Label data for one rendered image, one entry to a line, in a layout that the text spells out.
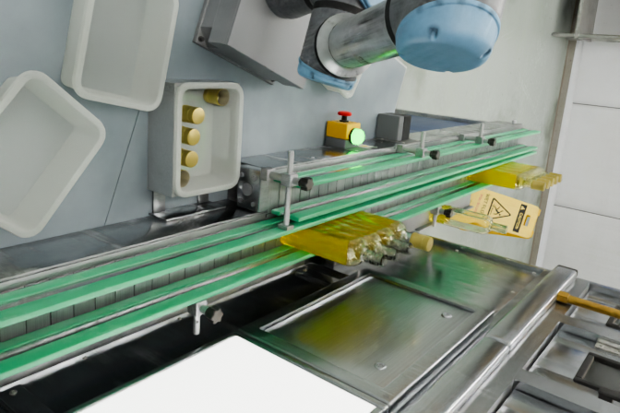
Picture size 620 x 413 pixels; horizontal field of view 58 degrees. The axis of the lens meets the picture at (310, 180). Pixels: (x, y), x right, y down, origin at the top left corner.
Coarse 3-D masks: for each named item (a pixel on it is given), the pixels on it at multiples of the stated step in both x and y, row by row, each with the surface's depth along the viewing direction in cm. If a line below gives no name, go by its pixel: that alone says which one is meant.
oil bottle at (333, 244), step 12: (312, 228) 125; (324, 228) 125; (288, 240) 128; (300, 240) 126; (312, 240) 123; (324, 240) 121; (336, 240) 119; (348, 240) 119; (360, 240) 120; (312, 252) 124; (324, 252) 122; (336, 252) 120; (348, 252) 118; (360, 252) 118; (348, 264) 118
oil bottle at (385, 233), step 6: (348, 216) 137; (342, 222) 132; (348, 222) 132; (354, 222) 132; (360, 222) 132; (366, 222) 133; (366, 228) 129; (372, 228) 129; (378, 228) 129; (384, 228) 129; (378, 234) 127; (384, 234) 127; (390, 234) 128; (384, 240) 126
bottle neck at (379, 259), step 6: (366, 252) 117; (372, 252) 117; (378, 252) 117; (366, 258) 117; (372, 258) 116; (378, 258) 115; (384, 258) 117; (372, 264) 117; (378, 264) 115; (384, 264) 117
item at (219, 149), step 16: (176, 96) 103; (192, 96) 115; (240, 96) 116; (176, 112) 104; (208, 112) 119; (224, 112) 118; (240, 112) 116; (176, 128) 104; (208, 128) 120; (224, 128) 119; (240, 128) 117; (176, 144) 105; (208, 144) 121; (224, 144) 120; (240, 144) 118; (176, 160) 106; (208, 160) 122; (224, 160) 120; (240, 160) 119; (176, 176) 106; (192, 176) 119; (208, 176) 121; (224, 176) 121; (176, 192) 107; (192, 192) 110; (208, 192) 114
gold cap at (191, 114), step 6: (186, 108) 111; (192, 108) 111; (198, 108) 111; (186, 114) 111; (192, 114) 110; (198, 114) 111; (204, 114) 112; (186, 120) 112; (192, 120) 110; (198, 120) 111
